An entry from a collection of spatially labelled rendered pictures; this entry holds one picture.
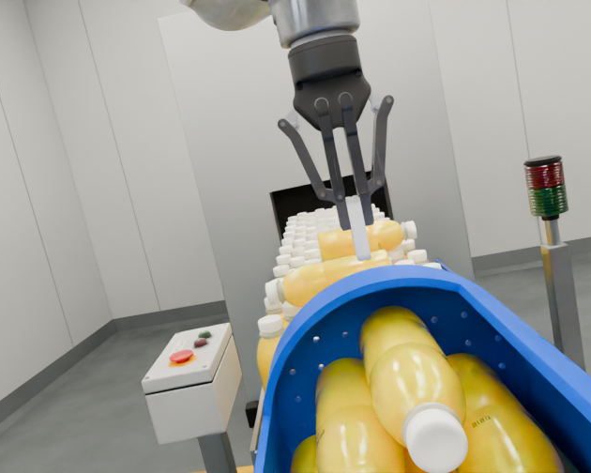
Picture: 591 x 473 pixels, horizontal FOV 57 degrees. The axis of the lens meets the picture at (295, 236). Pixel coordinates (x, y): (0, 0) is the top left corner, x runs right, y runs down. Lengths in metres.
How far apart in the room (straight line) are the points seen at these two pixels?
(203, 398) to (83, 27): 4.77
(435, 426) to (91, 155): 5.05
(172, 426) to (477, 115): 4.19
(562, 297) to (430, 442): 0.75
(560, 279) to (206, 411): 0.67
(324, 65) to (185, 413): 0.51
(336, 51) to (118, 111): 4.67
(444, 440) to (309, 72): 0.37
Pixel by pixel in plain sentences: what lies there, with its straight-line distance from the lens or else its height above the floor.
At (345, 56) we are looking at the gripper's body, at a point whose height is 1.45.
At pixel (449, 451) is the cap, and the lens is 0.40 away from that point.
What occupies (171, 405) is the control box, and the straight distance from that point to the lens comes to 0.82.
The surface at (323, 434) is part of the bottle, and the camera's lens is 0.47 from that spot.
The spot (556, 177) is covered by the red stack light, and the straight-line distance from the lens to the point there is 1.05.
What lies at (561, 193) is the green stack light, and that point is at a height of 1.19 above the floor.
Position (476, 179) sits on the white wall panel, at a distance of 4.77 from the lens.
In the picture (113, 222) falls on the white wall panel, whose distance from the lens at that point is 5.31.
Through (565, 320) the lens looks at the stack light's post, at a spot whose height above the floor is 0.96.
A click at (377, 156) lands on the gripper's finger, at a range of 0.59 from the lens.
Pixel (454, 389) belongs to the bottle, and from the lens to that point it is 0.42.
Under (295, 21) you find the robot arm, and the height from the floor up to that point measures 1.49.
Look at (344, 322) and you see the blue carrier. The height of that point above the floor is 1.18.
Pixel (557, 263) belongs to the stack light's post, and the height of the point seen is 1.07.
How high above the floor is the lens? 1.37
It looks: 9 degrees down
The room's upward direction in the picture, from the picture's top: 12 degrees counter-clockwise
